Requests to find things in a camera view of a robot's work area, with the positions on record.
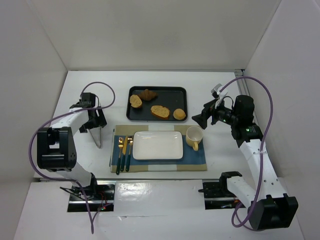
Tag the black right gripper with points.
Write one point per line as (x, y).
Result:
(206, 115)

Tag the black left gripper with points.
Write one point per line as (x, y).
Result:
(94, 121)

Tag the metal tongs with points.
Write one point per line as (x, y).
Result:
(96, 135)

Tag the round bread bun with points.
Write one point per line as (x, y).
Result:
(179, 114)

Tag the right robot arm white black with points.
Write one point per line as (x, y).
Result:
(268, 204)

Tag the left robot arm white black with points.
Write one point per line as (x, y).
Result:
(56, 150)

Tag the bread slice centre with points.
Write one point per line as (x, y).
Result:
(160, 111)

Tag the bread slice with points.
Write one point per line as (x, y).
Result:
(135, 101)
(160, 111)

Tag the bread slice left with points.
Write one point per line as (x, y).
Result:
(135, 101)

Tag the yellow mug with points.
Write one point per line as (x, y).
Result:
(194, 136)

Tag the black baking tray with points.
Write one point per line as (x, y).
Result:
(171, 97)

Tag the blue beige placemat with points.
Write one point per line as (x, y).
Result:
(192, 161)

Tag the brown croissant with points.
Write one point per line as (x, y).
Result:
(147, 95)

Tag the white rectangular plate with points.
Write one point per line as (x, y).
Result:
(157, 145)

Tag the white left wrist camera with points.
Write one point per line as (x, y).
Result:
(87, 100)

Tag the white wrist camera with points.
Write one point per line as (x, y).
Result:
(218, 92)
(87, 100)

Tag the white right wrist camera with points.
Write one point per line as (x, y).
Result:
(218, 92)

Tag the gold fork green handle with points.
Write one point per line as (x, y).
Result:
(120, 147)

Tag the gold knife green handle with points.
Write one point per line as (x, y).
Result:
(124, 150)

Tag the gold spoon green handle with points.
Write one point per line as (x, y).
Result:
(128, 161)

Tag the aluminium rail right corner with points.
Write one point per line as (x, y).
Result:
(241, 83)

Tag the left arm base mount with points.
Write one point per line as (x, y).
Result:
(102, 200)

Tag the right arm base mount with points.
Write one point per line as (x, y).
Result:
(215, 198)

